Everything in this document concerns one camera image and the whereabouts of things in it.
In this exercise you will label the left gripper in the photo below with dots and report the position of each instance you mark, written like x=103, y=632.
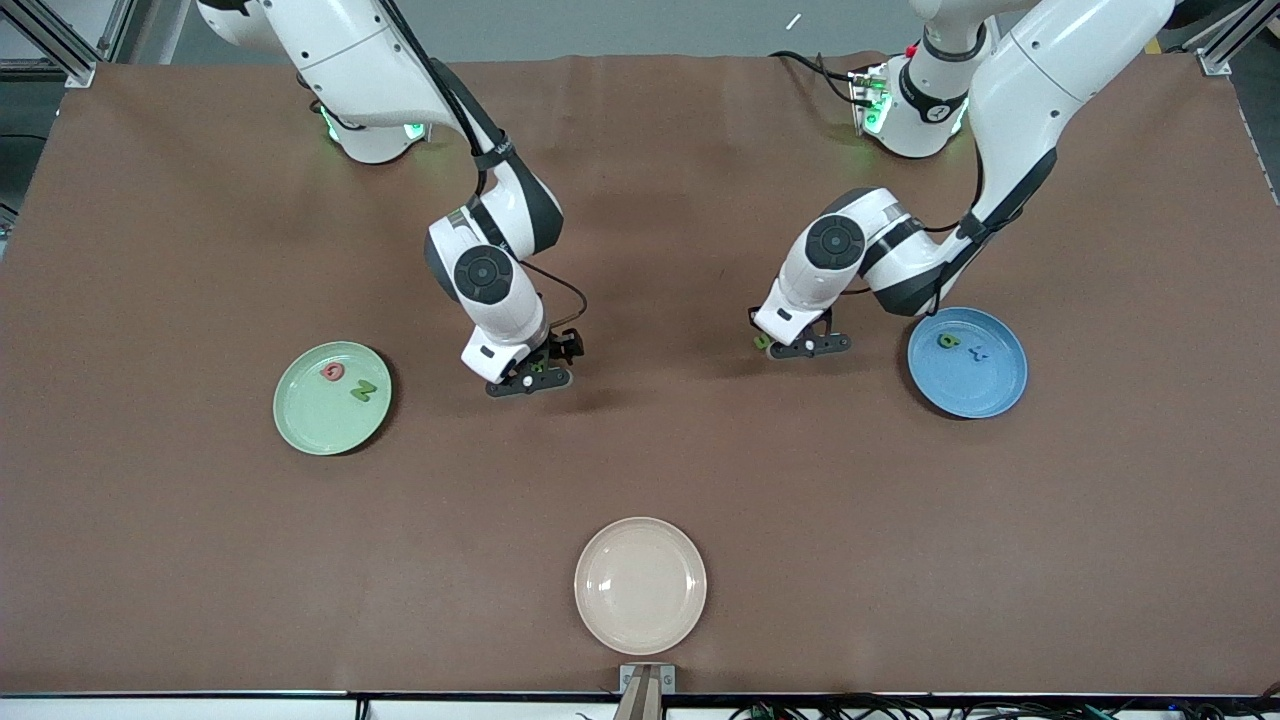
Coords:
x=752, y=314

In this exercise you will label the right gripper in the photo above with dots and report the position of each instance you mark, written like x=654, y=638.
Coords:
x=557, y=349

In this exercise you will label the green capital letter N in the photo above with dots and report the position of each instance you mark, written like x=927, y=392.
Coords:
x=363, y=391

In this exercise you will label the red letter Q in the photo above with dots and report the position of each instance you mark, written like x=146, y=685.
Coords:
x=333, y=372

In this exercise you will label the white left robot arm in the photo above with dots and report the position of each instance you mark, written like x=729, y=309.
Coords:
x=1040, y=80

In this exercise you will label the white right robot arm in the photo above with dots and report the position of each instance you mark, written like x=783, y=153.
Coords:
x=340, y=60

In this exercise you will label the brown table mat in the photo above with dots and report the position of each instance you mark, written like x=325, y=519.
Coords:
x=640, y=200

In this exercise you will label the blue plate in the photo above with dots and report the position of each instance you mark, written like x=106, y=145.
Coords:
x=967, y=380

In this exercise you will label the beige plate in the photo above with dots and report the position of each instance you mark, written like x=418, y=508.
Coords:
x=640, y=586

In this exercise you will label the green plate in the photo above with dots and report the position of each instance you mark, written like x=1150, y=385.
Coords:
x=320, y=420

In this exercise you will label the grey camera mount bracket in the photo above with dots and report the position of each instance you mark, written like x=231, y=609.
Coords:
x=647, y=690

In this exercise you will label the aluminium frame profile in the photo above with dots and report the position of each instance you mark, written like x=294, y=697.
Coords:
x=80, y=68
x=1213, y=62

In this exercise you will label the white table edge rail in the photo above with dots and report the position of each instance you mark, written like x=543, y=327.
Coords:
x=200, y=708

